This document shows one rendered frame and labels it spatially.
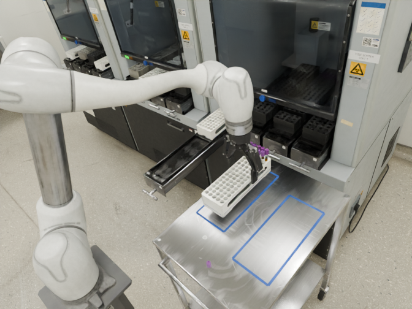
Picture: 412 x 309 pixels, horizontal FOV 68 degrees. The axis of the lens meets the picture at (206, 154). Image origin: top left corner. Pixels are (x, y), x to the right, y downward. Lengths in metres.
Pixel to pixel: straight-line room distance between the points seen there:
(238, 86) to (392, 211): 1.68
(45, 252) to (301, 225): 0.84
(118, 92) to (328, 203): 0.82
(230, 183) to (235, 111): 0.31
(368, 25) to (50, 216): 1.23
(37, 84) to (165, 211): 1.69
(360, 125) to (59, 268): 1.18
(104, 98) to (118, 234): 1.62
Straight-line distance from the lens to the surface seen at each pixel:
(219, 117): 1.56
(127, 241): 2.25
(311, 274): 1.66
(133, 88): 0.83
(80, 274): 1.14
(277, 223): 1.14
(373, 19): 1.16
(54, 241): 1.11
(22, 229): 2.76
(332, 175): 1.43
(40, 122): 1.00
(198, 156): 1.44
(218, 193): 1.11
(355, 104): 1.30
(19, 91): 0.78
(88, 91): 0.79
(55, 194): 1.15
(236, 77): 0.91
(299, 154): 1.44
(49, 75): 0.79
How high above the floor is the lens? 1.74
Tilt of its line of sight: 41 degrees down
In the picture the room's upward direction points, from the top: 10 degrees counter-clockwise
